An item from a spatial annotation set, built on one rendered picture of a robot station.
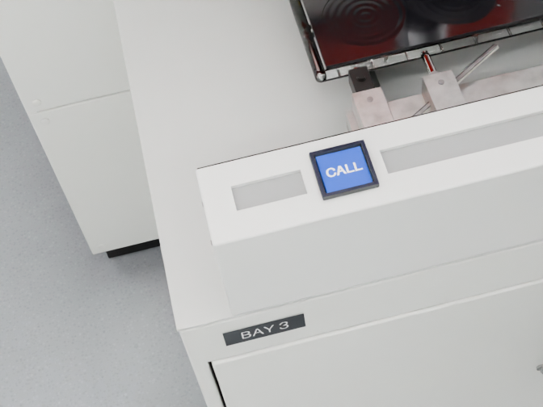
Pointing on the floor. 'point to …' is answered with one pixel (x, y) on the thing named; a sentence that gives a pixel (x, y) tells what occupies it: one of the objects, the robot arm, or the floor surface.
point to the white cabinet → (388, 342)
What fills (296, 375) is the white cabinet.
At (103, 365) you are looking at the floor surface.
